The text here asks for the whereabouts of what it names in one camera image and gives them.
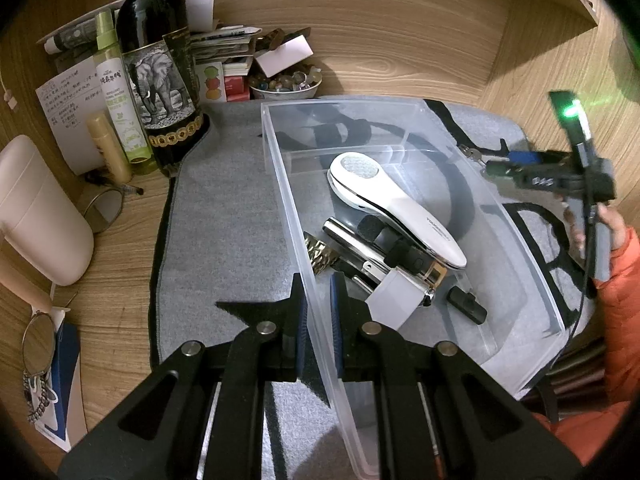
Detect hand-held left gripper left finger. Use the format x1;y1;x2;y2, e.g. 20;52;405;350
57;272;307;480

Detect clear plastic bin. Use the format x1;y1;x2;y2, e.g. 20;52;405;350
260;99;566;478

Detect person's right hand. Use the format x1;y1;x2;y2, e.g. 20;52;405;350
562;202;631;261

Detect small black device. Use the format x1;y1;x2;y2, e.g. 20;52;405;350
446;286;488;323

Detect red small box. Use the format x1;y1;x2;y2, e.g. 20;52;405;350
225;75;251;102

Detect white card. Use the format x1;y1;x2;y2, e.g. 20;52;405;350
254;35;315;77

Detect fruit sticker card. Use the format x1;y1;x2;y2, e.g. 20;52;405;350
196;62;226;103

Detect person's orange jacket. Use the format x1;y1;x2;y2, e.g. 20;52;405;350
530;400;638;467

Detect white handwritten note paper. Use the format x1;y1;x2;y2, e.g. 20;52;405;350
35;55;108;177

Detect rolled paper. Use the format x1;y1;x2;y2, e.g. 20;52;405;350
42;19;101;55

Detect white handheld massager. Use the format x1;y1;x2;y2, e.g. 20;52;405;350
327;152;468;272

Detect dark metal frame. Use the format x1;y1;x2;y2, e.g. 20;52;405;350
542;340;608;411

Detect metal watch band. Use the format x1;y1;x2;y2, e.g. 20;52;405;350
303;231;341;276

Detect cream plastic jug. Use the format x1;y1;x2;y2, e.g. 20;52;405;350
0;134;95;311

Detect white cable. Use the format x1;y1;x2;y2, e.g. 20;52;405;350
0;62;18;108

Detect round wire-rim glasses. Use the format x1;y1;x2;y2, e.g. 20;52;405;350
22;312;58;376

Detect grey mat with black print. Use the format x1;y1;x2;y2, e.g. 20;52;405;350
150;95;601;480

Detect yellow tube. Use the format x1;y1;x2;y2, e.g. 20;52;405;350
86;114;133;186

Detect dark wine bottle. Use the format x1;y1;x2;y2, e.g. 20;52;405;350
116;0;210;178

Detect keys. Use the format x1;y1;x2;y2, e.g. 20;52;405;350
457;144;488;167

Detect bowl of stones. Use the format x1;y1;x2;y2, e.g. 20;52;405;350
248;65;323;101

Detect white folded paper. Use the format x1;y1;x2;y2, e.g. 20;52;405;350
185;0;221;31

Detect person's right forearm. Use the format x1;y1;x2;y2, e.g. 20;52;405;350
595;225;640;406

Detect stack of booklets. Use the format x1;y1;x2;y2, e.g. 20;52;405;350
190;24;263;67

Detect round mirror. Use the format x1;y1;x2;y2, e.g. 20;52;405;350
80;185;126;235

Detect white square device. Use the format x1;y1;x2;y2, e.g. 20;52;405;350
364;267;435;333

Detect silver metal pen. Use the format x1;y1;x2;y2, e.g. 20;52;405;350
322;217;388;288

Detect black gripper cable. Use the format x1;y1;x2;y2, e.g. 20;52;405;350
537;170;601;421

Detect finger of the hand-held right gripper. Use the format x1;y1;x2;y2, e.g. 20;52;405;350
500;141;547;165
484;159;566;190

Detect green spray bottle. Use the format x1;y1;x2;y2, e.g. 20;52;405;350
93;10;151;163

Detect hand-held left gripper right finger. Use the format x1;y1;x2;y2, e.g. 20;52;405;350
329;271;576;480

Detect black cylindrical device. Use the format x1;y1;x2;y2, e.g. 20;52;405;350
382;240;449;291

